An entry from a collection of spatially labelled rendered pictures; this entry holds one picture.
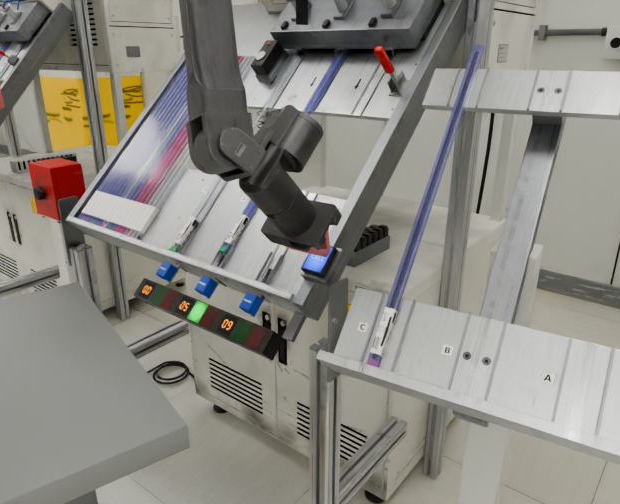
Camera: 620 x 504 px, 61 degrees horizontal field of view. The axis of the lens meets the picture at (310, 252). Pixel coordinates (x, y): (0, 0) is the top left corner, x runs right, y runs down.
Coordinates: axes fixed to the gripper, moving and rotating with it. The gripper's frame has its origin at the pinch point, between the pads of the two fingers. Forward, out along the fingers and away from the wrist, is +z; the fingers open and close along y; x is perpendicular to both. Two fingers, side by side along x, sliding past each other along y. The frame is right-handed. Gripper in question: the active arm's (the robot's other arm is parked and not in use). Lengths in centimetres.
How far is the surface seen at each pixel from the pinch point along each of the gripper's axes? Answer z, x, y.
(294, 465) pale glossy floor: 78, 35, 32
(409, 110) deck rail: 5.7, -32.1, 1.4
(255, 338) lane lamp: 5.5, 15.4, 8.4
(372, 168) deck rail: 4.0, -18.0, 1.7
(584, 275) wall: 184, -91, -5
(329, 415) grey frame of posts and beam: 19.4, 20.6, -1.9
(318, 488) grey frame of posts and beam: 32.2, 32.4, 0.8
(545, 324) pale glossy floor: 167, -57, 1
